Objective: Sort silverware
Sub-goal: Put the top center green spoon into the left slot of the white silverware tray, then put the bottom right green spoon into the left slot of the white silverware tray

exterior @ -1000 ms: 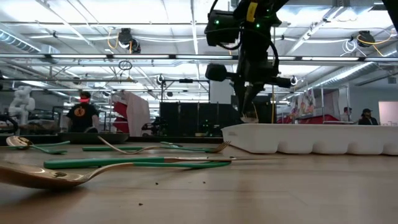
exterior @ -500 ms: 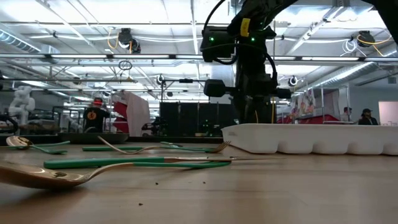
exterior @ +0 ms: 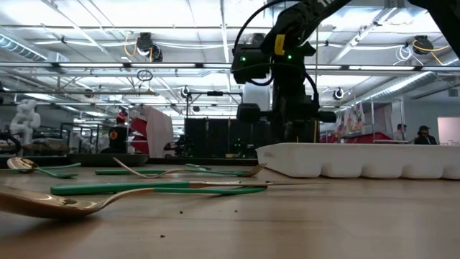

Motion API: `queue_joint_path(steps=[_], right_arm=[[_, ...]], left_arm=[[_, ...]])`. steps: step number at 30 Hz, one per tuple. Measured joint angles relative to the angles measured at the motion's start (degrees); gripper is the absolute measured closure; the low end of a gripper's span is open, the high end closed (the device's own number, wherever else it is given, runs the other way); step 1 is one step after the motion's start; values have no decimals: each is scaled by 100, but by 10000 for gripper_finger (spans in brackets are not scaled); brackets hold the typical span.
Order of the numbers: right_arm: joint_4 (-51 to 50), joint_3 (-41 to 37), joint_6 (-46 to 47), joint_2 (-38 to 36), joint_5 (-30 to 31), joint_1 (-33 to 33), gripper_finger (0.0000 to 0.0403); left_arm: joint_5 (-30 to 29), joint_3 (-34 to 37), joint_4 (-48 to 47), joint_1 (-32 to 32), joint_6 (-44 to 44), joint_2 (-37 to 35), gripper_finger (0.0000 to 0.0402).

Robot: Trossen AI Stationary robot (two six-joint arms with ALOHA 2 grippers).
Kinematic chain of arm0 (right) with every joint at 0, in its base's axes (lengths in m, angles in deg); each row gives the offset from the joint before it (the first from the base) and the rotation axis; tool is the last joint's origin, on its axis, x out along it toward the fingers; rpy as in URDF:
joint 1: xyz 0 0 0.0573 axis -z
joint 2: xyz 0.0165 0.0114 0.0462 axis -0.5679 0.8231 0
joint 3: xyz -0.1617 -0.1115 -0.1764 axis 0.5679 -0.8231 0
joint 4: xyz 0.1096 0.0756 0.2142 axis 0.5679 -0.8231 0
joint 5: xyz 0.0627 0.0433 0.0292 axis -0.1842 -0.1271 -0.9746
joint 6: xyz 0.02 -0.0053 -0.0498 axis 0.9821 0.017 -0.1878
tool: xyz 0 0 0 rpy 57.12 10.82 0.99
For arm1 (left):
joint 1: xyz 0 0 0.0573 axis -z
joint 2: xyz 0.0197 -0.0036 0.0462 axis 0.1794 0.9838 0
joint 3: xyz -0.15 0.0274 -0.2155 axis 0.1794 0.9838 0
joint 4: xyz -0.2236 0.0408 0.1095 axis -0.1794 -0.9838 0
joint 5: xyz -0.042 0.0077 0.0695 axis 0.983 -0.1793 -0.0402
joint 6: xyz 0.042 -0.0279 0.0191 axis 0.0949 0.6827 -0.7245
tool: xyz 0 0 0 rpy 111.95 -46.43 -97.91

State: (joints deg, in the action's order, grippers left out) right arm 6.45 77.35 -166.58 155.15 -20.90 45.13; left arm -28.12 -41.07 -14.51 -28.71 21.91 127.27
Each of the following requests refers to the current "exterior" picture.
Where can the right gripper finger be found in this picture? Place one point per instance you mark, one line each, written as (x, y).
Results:
(304, 133)
(282, 133)

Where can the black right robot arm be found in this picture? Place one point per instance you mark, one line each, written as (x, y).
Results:
(305, 18)

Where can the white pillar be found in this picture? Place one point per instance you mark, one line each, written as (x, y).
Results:
(257, 95)

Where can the colourful poster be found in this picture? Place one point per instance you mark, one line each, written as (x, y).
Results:
(354, 118)

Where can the red counter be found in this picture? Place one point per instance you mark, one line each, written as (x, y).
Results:
(363, 138)

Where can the white cutlery tray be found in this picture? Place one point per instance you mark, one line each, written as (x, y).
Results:
(359, 160)

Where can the person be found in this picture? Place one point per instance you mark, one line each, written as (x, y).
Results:
(118, 138)
(424, 136)
(400, 132)

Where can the red and white cloth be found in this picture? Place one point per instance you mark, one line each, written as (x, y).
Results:
(160, 133)

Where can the ceiling light strip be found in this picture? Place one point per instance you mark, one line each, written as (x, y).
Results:
(161, 65)

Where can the black partition wall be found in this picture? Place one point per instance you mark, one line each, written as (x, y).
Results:
(215, 136)

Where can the black metal stand frame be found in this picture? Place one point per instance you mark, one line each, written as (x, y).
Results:
(215, 93)

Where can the silver ventilation duct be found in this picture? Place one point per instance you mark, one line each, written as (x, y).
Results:
(395, 86)
(21, 48)

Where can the black aluminium table frame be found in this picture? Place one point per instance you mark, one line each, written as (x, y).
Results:
(169, 160)

